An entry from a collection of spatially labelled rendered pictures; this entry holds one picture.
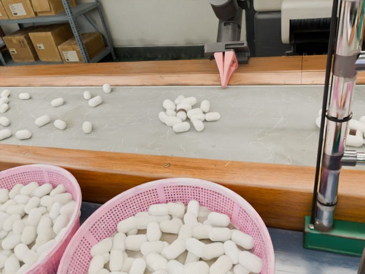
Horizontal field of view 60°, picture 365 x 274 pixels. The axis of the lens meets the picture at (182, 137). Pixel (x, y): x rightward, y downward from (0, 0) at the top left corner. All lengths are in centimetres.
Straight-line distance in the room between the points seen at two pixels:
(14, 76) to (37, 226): 68
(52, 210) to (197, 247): 26
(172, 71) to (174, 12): 212
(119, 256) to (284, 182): 25
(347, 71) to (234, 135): 32
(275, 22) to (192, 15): 147
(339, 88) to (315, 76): 44
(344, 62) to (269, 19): 120
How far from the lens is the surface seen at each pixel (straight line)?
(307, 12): 120
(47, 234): 55
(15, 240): 57
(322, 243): 52
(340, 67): 34
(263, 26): 154
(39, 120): 83
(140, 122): 71
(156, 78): 87
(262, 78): 79
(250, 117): 67
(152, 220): 49
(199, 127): 63
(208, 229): 46
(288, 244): 53
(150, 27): 311
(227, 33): 80
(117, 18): 326
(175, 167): 53
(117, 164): 57
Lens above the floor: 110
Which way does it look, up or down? 35 degrees down
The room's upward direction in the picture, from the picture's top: 11 degrees counter-clockwise
